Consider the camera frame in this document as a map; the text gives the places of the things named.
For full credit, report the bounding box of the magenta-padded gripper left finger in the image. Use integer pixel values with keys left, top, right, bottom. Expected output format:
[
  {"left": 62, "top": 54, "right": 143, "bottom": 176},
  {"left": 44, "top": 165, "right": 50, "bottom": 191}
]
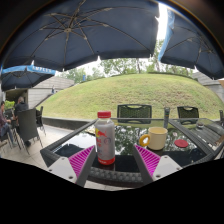
[{"left": 46, "top": 144, "right": 98, "bottom": 188}]

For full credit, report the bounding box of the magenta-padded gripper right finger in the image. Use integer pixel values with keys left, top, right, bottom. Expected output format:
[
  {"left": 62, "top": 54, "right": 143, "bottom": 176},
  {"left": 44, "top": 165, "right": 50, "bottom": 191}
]
[{"left": 132, "top": 143, "right": 184, "bottom": 186}]

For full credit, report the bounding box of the red-capped clear drink bottle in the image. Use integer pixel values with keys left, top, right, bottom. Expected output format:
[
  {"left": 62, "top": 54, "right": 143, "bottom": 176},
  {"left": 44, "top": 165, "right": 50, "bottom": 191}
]
[{"left": 94, "top": 110, "right": 117, "bottom": 166}]

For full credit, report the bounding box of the flat round red coaster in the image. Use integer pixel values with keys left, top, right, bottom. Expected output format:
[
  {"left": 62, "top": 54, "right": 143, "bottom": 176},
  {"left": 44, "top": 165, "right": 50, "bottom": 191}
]
[{"left": 174, "top": 138, "right": 190, "bottom": 149}]

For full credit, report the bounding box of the dark wicker chair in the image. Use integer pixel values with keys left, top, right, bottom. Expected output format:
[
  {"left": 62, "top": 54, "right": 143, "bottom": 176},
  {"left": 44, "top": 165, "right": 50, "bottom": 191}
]
[{"left": 15, "top": 108, "right": 44, "bottom": 151}]

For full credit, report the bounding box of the black wicker chair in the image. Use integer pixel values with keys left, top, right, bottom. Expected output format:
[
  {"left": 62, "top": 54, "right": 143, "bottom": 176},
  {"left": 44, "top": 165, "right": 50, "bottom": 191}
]
[
  {"left": 116, "top": 104, "right": 153, "bottom": 125},
  {"left": 176, "top": 105, "right": 200, "bottom": 126}
]

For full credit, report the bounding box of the person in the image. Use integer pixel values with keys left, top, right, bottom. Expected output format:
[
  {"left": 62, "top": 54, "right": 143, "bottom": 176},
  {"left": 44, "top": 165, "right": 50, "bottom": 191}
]
[
  {"left": 0, "top": 101, "right": 15, "bottom": 148},
  {"left": 13, "top": 96, "right": 30, "bottom": 118}
]

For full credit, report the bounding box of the blue printed patio umbrella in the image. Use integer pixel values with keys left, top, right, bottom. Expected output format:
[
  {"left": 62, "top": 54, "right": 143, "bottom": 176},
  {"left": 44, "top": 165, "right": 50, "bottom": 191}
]
[{"left": 0, "top": 64, "right": 57, "bottom": 92}]

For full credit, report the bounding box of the navy patio umbrella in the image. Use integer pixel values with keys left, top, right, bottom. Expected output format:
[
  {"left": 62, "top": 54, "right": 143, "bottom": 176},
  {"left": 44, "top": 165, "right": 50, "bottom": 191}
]
[
  {"left": 0, "top": 0, "right": 161, "bottom": 73},
  {"left": 158, "top": 6, "right": 224, "bottom": 80}
]

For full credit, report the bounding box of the cream cup with yellow handle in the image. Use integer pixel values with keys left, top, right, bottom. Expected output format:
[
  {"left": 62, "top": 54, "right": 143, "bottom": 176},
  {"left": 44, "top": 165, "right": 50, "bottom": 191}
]
[{"left": 138, "top": 126, "right": 169, "bottom": 151}]

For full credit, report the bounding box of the upright table sign post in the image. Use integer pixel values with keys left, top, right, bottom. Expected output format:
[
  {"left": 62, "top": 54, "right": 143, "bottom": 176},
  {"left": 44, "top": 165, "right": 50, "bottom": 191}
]
[{"left": 163, "top": 107, "right": 171, "bottom": 129}]

